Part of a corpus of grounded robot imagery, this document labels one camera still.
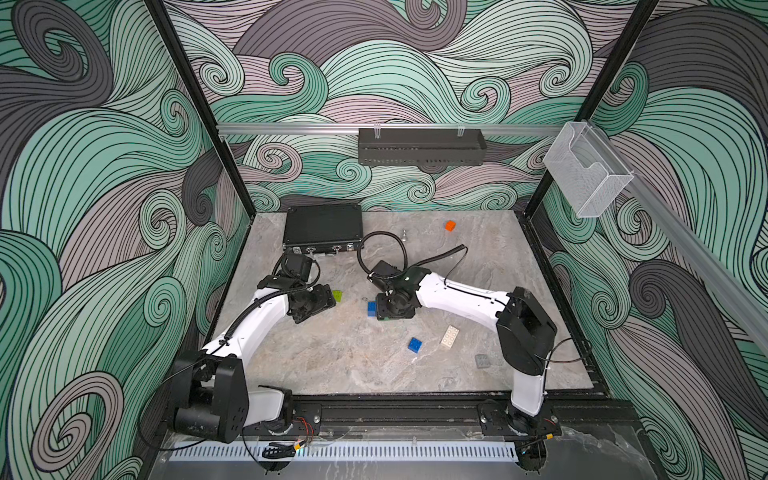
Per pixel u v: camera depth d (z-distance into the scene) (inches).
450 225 45.1
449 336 33.7
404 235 43.5
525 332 18.6
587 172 30.6
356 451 27.5
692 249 23.1
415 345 33.3
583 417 29.3
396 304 25.6
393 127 37.4
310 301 29.9
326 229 43.9
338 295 37.5
